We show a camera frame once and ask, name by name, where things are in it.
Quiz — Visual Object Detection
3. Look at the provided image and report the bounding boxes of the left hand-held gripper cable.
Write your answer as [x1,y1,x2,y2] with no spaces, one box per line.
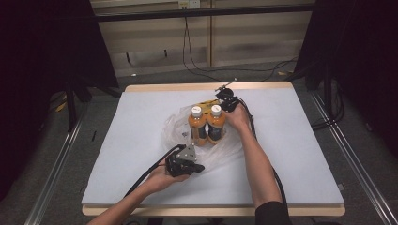
[123,143,188,200]

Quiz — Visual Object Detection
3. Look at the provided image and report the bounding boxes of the black curtain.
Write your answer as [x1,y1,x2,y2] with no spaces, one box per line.
[294,0,398,158]
[0,0,120,201]

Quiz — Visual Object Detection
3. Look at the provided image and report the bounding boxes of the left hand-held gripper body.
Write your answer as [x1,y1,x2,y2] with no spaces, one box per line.
[164,143,199,178]

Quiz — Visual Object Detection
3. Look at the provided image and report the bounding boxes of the clear plastic bag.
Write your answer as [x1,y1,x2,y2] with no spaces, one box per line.
[161,104,247,173]

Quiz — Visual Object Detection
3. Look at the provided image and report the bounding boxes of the aluminium floor rail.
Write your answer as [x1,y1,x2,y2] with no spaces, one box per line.
[309,90,398,225]
[23,113,84,225]

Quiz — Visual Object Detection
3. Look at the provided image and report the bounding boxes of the wooden table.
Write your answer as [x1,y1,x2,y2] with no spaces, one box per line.
[82,81,346,218]

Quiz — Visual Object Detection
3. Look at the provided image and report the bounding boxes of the black hanging cable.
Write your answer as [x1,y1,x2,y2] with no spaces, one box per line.
[182,16,299,83]

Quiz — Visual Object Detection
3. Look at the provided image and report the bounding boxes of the yellow floor tape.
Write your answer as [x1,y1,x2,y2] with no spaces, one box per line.
[55,100,69,113]

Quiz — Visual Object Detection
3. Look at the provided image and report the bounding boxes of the orange juice bottle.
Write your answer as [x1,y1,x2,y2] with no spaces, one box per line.
[187,105,208,147]
[207,103,227,145]

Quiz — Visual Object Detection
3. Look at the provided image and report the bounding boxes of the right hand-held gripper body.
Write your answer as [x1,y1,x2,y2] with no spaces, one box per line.
[214,77,242,113]

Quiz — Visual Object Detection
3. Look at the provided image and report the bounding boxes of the bundle of black floor cables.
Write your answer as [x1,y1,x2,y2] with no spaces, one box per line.
[311,80,345,131]

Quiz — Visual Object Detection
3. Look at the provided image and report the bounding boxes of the white table mat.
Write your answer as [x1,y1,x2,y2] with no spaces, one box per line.
[81,87,345,206]

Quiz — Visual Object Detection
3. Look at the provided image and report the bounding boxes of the black horizontal bar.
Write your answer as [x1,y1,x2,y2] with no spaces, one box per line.
[93,3,315,23]

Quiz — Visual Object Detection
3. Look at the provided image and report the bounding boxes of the right hand-held gripper cable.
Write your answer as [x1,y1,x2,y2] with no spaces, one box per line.
[237,96,289,211]

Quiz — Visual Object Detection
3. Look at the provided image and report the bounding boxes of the person's right hand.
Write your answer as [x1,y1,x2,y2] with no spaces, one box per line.
[223,102,252,133]

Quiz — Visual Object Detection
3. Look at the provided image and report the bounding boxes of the wall power outlet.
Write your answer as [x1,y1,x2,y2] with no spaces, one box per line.
[177,0,201,9]

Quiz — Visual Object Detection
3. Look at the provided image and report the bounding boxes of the hand-held gripper cable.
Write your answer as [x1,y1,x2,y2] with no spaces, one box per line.
[123,143,188,200]
[237,96,289,211]

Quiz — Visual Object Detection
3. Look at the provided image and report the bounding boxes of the yellow box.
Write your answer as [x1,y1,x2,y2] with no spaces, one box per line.
[196,98,223,115]

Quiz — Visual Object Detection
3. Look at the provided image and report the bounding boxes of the black metal stand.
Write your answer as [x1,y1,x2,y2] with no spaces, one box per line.
[304,60,335,126]
[64,73,93,133]

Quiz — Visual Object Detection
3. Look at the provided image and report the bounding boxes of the person's left hand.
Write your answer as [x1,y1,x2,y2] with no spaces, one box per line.
[145,163,191,194]

